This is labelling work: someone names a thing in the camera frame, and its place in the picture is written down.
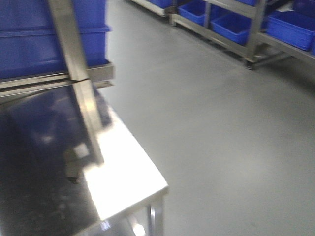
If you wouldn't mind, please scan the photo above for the blue rack bin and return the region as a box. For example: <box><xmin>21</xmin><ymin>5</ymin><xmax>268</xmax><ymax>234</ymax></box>
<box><xmin>211</xmin><ymin>13</ymin><xmax>252</xmax><ymax>46</ymax></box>
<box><xmin>266</xmin><ymin>11</ymin><xmax>315</xmax><ymax>51</ymax></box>
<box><xmin>177</xmin><ymin>0</ymin><xmax>206</xmax><ymax>26</ymax></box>

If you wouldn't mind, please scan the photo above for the background steel bin rack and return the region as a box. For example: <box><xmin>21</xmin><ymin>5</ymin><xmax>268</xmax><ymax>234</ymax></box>
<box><xmin>136</xmin><ymin>0</ymin><xmax>315</xmax><ymax>69</ymax></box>

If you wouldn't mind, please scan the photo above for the blue rack bin right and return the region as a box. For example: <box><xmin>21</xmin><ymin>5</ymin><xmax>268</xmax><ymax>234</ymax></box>
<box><xmin>266</xmin><ymin>11</ymin><xmax>315</xmax><ymax>51</ymax></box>

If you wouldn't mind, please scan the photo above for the blue rack bin middle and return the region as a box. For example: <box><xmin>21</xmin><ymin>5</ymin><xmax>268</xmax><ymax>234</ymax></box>
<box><xmin>211</xmin><ymin>13</ymin><xmax>252</xmax><ymax>46</ymax></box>

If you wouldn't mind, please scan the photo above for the right blue plastic bin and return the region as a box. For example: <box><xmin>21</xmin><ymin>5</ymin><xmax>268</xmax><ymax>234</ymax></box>
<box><xmin>0</xmin><ymin>0</ymin><xmax>111</xmax><ymax>79</ymax></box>

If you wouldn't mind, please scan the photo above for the blue rack bin left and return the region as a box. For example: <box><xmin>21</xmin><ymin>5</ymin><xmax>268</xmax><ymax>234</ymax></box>
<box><xmin>177</xmin><ymin>0</ymin><xmax>206</xmax><ymax>26</ymax></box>

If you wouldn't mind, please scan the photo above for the stainless steel rack frame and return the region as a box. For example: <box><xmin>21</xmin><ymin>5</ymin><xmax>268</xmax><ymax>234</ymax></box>
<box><xmin>0</xmin><ymin>0</ymin><xmax>114</xmax><ymax>164</ymax></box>

